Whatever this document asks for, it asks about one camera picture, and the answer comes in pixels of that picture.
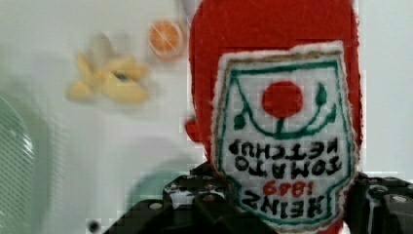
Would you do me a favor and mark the yellow plush banana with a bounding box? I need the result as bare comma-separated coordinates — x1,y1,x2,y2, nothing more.
67,33,149,104

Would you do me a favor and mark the orange slice toy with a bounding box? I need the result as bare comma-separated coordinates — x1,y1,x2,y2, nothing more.
148,20,185,60

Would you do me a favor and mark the green oval strainer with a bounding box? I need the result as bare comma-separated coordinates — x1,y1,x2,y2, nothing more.
0,98,34,234

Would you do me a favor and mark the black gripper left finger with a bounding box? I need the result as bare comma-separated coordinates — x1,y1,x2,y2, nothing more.
106,163,277,234

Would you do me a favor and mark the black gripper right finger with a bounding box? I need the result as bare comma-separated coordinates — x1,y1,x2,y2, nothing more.
344,173,413,234

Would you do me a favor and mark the red plush ketchup bottle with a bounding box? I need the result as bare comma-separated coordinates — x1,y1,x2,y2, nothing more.
189,0,362,234

